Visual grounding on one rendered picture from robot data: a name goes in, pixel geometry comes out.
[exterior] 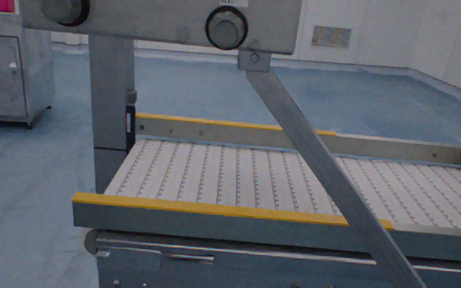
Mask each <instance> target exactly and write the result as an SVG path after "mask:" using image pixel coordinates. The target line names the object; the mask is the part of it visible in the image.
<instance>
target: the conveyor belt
mask: <svg viewBox="0 0 461 288"><path fill-rule="evenodd" d="M333 156H334V158H335V159H336V161H337V162H339V164H340V167H341V168H342V169H343V170H344V172H345V173H346V174H347V177H348V178H349V179H350V180H351V182H352V183H353V184H354V186H355V188H356V189H357V190H358V191H359V192H360V193H361V195H362V197H363V198H364V200H365V201H366V202H367V204H368V205H369V206H370V208H371V210H372V211H373V212H374V213H375V215H376V216H377V219H378V220H389V221H391V222H400V223H409V224H418V225H427V226H436V227H446V228H455V229H461V168H457V167H447V166H439V165H430V164H422V163H413V162H396V161H387V160H378V159H362V158H353V157H345V156H335V155H333ZM104 194H106V195H115V196H125V197H134V198H151V199H161V200H170V201H186V202H196V203H206V204H223V205H232V206H241V207H250V208H259V209H268V210H277V211H304V212H312V213H321V214H331V215H340V216H343V215H342V214H341V212H340V211H339V209H338V208H337V207H336V205H334V203H333V200H332V199H331V198H330V197H329V195H328V194H327V192H326V190H325V189H324V188H323V186H322V184H321V183H319V181H318V179H317V178H316V176H314V175H313V173H312V170H311V169H310V168H309V166H308V165H307V164H306V162H304V159H303V157H302V156H301V155H300V154H299V152H292V151H283V150H275V149H258V148H242V147H233V146H224V145H215V144H207V143H199V142H189V141H180V140H164V139H140V140H137V141H136V144H135V145H134V147H133V148H132V149H131V151H130V152H129V154H128V156H127V157H126V159H125V160H124V162H122V164H121V167H120V169H119V170H118V172H117V173H116V175H115V176H114V179H113V180H112V181H111V182H110V184H109V185H108V187H107V188H106V191H105V192H104Z"/></svg>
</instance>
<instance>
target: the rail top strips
mask: <svg viewBox="0 0 461 288"><path fill-rule="evenodd" d="M135 117H136V118H151V119H168V120H177V121H185V122H194V123H202V124H211V125H220V126H228V127H245V128H254V129H269V130H279V131H283V129H282V127H276V126H268V125H259V124H251V123H241V122H234V121H225V120H217V119H199V118H184V117H175V116H166V115H158V114H149V113H141V112H137V113H136V116H135ZM315 131H316V132H317V134H321V135H330V136H337V134H336V133H335V132H334V131H326V130H319V129H315ZM71 201H73V202H83V203H91V204H100V205H119V206H128V207H137V208H146V209H155V210H164V211H191V212H199V213H209V214H219V215H228V216H236V217H245V218H255V219H273V220H282V221H299V222H309V223H318V224H326V225H335V226H345V227H350V226H349V224H348V221H347V220H346V219H345V218H344V217H343V216H340V215H331V214H321V213H312V212H304V211H277V210H268V209H259V208H250V207H241V206H232V205H223V204H206V203H196V202H186V201H170V200H161V199H151V198H134V197H125V196H115V195H106V194H97V193H88V192H79V191H77V193H76V195H75V196H74V197H73V199H71ZM379 221H380V222H381V223H382V224H383V226H384V228H385V229H386V230H391V231H394V229H395V227H394V226H393V224H392V222H391V221H389V220H379Z"/></svg>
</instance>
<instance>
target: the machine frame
mask: <svg viewBox="0 0 461 288"><path fill-rule="evenodd" d="M88 47H89V65H90V83H91V103H92V136H93V147H94V148H93V154H94V172H95V190H96V193H97V194H104V192H105V191H106V188H107V187H108V185H109V184H110V182H111V181H112V180H113V179H114V176H115V175H116V173H117V172H118V170H119V169H120V167H121V164H122V162H124V160H125V159H126V157H127V117H126V105H133V106H135V104H129V103H128V102H127V92H128V91H129V90H130V89H131V90H135V40H130V39H122V38H114V37H105V36H91V35H88Z"/></svg>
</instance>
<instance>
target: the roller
mask: <svg viewBox="0 0 461 288"><path fill-rule="evenodd" d="M102 231H105V232H114V233H121V231H114V230H105V229H94V230H91V231H90V232H89V233H88V234H87V235H86V238H85V240H84V247H85V249H86V250H87V251H88V252H90V254H92V255H95V256H97V241H96V239H97V236H98V235H99V234H100V233H101V232H102Z"/></svg>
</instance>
